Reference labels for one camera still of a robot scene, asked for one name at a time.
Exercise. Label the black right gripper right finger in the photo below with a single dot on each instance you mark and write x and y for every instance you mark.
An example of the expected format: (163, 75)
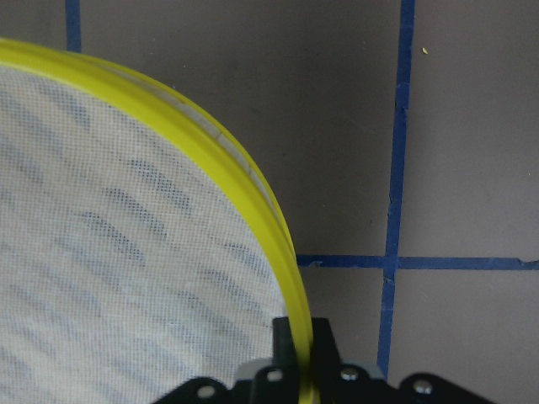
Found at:
(337, 381)

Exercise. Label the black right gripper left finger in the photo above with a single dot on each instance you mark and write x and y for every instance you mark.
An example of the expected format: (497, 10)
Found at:
(286, 378)

